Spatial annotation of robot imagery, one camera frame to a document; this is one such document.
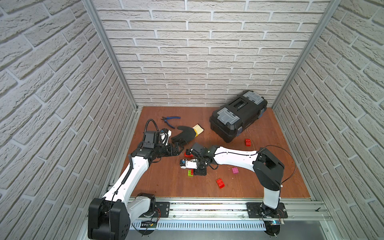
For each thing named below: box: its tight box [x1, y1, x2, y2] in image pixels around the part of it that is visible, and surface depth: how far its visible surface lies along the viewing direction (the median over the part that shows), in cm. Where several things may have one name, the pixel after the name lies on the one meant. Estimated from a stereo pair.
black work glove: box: [171, 123, 205, 146], surface depth 105 cm
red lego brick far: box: [244, 138, 252, 147], surface depth 102 cm
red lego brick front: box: [216, 178, 225, 189], surface depth 83 cm
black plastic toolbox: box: [209, 90, 268, 143], surface depth 97 cm
